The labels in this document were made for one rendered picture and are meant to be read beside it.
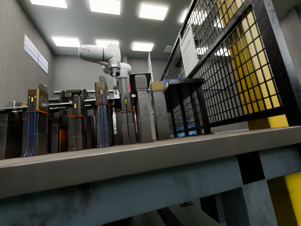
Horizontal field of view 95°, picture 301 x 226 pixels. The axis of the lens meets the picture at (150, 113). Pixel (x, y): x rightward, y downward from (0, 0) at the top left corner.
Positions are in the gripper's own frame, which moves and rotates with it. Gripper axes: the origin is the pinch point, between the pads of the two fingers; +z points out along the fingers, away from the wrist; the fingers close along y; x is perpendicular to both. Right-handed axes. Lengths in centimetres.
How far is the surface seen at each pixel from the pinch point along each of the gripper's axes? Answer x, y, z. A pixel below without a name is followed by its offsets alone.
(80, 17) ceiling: -185, -465, -547
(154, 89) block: 25.2, 17.2, 3.4
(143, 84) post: 16.0, 40.7, 10.0
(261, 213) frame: 37, 65, 53
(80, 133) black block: -18.0, 19.6, 26.3
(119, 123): 0.6, 1.7, 20.4
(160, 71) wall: 234, -822, -440
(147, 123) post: 16, 40, 27
